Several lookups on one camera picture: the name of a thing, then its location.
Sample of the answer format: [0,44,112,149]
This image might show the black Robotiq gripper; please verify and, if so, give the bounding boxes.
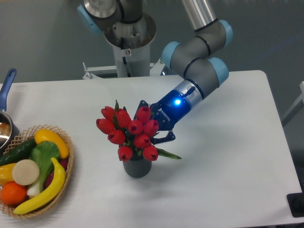
[134,90,191,145]

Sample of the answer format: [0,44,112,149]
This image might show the red tulip bouquet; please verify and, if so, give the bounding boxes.
[96,102,181,162]

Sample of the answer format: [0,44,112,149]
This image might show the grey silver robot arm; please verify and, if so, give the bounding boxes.
[77,0,233,144]

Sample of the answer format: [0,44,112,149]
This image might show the dark grey ribbed vase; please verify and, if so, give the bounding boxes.
[123,154,152,178]

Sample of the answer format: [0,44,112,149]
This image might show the dark red vegetable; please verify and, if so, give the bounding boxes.
[44,158,68,189]

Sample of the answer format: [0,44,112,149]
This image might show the yellow squash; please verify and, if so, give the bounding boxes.
[34,128,69,159]

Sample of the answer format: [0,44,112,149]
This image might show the green bok choy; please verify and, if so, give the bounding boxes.
[27,141,60,198]

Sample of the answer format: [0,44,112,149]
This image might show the woven wicker basket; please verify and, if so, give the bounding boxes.
[0,124,74,219]

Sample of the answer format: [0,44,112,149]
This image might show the green cucumber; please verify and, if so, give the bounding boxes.
[0,138,37,166]

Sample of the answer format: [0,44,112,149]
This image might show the yellow banana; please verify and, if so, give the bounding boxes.
[13,157,66,215]

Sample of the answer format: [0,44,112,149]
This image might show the round beige slice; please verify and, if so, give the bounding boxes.
[12,159,40,186]

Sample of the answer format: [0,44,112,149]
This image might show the yellow bell pepper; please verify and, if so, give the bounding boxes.
[0,163,16,186]

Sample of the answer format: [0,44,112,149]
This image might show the black device at edge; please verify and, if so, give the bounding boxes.
[286,192,304,218]

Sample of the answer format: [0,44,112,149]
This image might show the orange fruit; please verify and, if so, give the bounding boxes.
[0,182,27,205]

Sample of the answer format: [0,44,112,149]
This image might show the white metal base frame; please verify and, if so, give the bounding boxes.
[82,58,175,80]

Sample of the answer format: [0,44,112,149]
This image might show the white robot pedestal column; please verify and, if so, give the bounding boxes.
[104,13,156,77]

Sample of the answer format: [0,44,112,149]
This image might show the white frame at right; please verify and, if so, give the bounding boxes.
[281,81,304,127]

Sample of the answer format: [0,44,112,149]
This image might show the blue handled saucepan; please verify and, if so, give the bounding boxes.
[0,68,20,155]

